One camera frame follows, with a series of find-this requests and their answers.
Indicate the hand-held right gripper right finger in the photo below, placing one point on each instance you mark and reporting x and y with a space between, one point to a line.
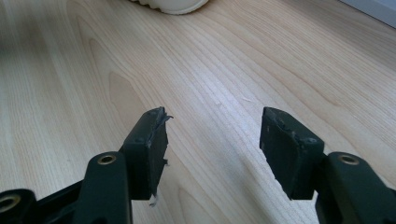
289 149

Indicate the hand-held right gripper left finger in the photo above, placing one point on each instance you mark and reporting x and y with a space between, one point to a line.
144 155

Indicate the cream clog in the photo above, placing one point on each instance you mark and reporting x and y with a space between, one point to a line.
174 6

